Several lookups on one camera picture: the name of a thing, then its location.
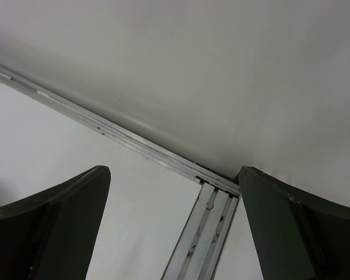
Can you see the aluminium right rail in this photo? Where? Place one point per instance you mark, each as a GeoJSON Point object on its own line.
{"type": "Point", "coordinates": [200, 245]}

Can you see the aluminium back rail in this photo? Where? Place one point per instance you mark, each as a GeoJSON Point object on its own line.
{"type": "Point", "coordinates": [116, 132]}

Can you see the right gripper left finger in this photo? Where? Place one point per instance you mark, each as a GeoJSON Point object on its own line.
{"type": "Point", "coordinates": [52, 234]}

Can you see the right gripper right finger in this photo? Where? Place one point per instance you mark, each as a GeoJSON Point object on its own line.
{"type": "Point", "coordinates": [297, 235]}

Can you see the aluminium rail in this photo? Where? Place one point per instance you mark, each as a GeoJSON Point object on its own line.
{"type": "Point", "coordinates": [200, 245]}
{"type": "Point", "coordinates": [116, 132]}

